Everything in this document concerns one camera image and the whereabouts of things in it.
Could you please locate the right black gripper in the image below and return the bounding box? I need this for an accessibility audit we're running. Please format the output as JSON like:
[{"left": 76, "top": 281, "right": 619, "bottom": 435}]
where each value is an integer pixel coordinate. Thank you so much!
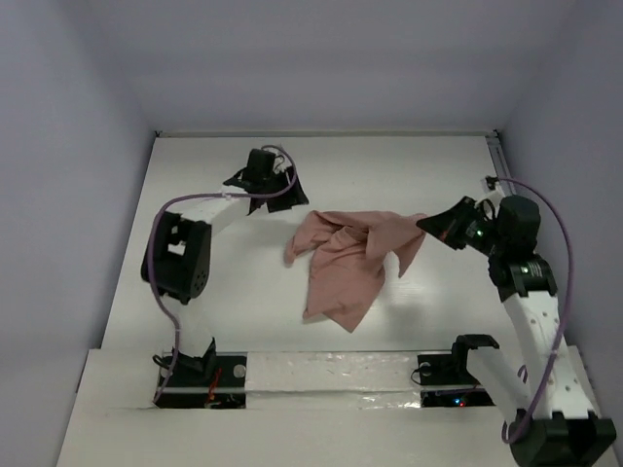
[{"left": 415, "top": 195, "right": 504, "bottom": 256}]

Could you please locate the pink printed t-shirt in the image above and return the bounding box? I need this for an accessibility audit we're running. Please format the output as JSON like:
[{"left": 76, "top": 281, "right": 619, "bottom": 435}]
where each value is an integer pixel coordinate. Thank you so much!
[{"left": 283, "top": 210, "right": 426, "bottom": 333}]

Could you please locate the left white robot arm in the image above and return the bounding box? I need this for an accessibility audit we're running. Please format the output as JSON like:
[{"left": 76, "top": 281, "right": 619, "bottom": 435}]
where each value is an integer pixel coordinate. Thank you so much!
[{"left": 140, "top": 163, "right": 309, "bottom": 387}]

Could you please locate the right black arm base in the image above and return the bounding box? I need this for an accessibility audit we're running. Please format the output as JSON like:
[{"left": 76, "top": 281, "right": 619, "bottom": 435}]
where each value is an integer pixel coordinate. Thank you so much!
[{"left": 410, "top": 353, "right": 495, "bottom": 408}]

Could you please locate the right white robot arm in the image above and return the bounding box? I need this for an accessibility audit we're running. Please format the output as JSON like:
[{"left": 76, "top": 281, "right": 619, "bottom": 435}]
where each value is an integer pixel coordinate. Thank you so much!
[{"left": 417, "top": 196, "right": 616, "bottom": 466}]

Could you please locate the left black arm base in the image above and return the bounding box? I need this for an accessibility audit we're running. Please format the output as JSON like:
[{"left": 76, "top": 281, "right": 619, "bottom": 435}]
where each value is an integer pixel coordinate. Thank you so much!
[{"left": 156, "top": 353, "right": 247, "bottom": 410}]

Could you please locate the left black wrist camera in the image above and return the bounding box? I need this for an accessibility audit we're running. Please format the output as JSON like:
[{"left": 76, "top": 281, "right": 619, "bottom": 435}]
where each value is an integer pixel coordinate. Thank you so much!
[{"left": 242, "top": 149, "right": 276, "bottom": 184}]

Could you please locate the aluminium rail right edge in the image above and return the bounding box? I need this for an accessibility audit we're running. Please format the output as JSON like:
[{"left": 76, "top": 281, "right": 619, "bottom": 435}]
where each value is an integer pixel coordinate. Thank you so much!
[{"left": 485, "top": 130, "right": 510, "bottom": 178}]

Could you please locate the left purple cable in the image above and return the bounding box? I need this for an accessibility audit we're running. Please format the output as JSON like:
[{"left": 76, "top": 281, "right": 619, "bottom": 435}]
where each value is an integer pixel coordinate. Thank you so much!
[{"left": 148, "top": 144, "right": 299, "bottom": 405}]

